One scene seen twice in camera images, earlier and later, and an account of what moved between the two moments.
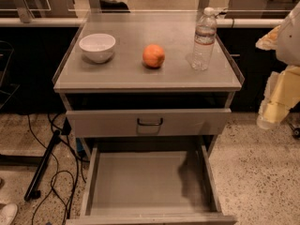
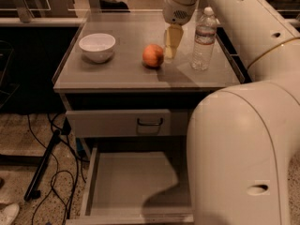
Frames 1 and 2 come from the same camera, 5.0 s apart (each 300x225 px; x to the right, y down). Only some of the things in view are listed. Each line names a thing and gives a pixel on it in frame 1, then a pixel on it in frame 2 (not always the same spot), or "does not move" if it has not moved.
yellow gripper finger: (282, 93) → (172, 37)
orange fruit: (153, 55) does not move
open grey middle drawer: (150, 183) does not move
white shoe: (7, 214) does not move
